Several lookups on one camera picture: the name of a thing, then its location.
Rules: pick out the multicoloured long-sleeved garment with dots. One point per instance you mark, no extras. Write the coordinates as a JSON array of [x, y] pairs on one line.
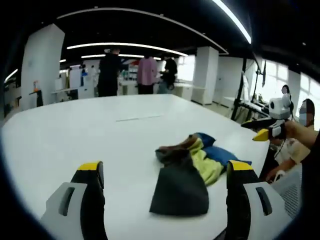
[[180, 190]]

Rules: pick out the black cabinet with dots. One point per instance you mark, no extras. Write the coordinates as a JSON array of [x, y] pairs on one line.
[[37, 98]]

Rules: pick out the person's right hand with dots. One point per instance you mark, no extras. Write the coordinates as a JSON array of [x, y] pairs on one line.
[[291, 130]]

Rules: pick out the black metal stand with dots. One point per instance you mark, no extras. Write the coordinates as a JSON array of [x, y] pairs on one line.
[[240, 95]]

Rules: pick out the white square pillar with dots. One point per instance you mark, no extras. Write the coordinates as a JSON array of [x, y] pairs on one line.
[[42, 67], [205, 75]]

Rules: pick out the long ceiling light strip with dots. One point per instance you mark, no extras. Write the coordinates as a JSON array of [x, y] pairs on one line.
[[125, 45]]

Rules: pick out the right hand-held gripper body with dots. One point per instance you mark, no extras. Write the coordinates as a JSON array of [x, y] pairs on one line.
[[278, 107]]

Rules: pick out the curved ceiling light strip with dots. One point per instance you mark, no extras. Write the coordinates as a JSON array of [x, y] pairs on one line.
[[235, 20]]

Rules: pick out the grey mesh office chair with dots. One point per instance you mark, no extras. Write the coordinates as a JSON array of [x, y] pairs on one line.
[[290, 190]]

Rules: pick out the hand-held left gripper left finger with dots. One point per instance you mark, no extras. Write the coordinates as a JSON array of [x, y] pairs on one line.
[[92, 200]]

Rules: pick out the small orange item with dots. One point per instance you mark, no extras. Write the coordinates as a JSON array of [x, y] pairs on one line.
[[36, 86]]

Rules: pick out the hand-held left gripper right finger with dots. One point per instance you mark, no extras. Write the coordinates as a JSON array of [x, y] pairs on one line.
[[240, 200]]

